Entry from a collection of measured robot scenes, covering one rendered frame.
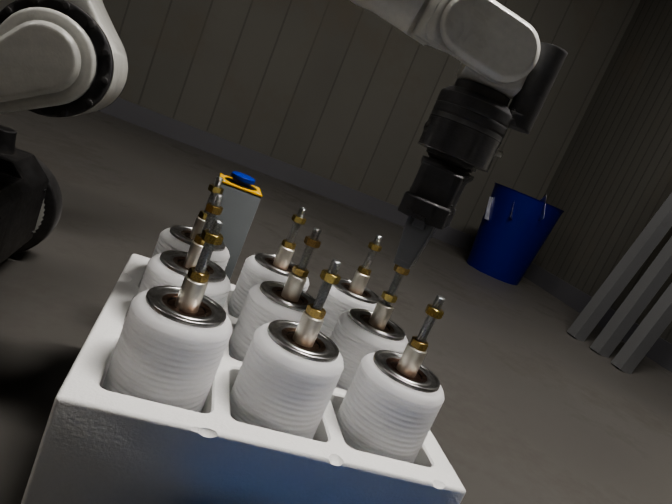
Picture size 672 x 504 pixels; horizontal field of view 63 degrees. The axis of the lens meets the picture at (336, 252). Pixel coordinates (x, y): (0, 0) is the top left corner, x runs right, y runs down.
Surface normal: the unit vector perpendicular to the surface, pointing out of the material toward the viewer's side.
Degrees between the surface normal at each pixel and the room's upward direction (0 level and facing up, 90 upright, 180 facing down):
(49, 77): 90
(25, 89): 90
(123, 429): 90
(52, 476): 90
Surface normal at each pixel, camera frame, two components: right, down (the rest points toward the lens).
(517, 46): -0.07, 0.19
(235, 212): 0.19, 0.29
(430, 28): -0.81, 0.00
